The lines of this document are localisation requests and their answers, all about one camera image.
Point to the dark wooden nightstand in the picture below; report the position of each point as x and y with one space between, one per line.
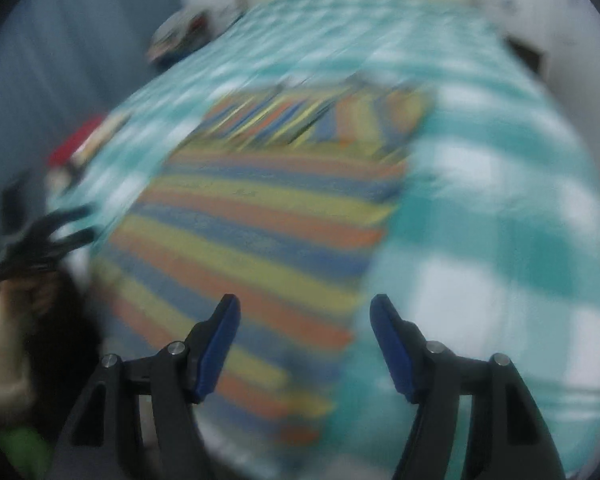
525 55

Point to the person's left forearm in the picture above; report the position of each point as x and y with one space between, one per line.
2 360

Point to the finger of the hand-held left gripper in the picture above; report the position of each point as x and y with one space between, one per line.
72 241
62 219

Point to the bed with green checked blanket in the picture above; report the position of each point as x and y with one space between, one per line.
480 200

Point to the person's left hand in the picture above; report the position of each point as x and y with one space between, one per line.
35 297

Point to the person's dark clothing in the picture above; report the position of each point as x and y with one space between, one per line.
70 360

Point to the red folded cloth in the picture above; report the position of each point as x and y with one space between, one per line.
75 142

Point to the pile of mixed clothes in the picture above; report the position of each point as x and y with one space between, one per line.
185 35

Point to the white wardrobe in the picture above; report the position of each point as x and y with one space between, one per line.
590 110

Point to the striped multicolour t-shirt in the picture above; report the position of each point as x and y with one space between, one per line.
260 240

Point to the red and cream folded cloths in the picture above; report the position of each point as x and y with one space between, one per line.
102 132

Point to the green cloth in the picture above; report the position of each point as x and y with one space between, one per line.
25 452

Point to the blue curtain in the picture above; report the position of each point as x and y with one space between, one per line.
65 75

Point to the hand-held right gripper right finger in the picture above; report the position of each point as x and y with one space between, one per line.
392 350

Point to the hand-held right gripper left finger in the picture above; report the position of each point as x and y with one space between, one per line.
215 355

